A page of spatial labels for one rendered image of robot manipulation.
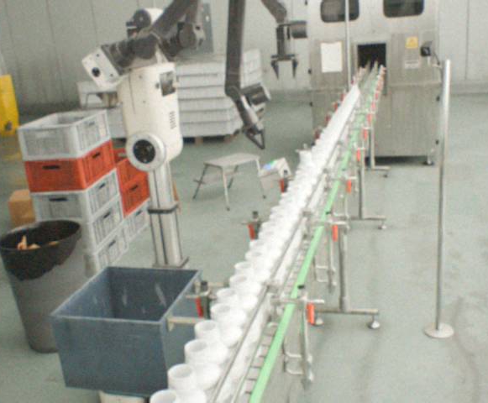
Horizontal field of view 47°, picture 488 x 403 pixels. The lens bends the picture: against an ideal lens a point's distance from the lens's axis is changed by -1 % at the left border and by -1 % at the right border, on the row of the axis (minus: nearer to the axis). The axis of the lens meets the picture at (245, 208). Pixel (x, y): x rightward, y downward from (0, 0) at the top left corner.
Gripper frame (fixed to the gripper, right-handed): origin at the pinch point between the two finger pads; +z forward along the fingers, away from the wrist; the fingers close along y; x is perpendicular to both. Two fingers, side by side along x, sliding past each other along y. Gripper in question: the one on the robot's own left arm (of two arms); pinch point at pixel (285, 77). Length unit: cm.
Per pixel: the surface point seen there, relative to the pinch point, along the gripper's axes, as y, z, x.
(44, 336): 141, 127, 2
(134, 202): 171, 113, -181
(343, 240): -15, 90, -47
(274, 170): -0.4, 28.6, 35.4
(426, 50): -55, -3, -46
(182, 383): -16, 23, 166
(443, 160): -63, 48, -46
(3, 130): 684, 131, -672
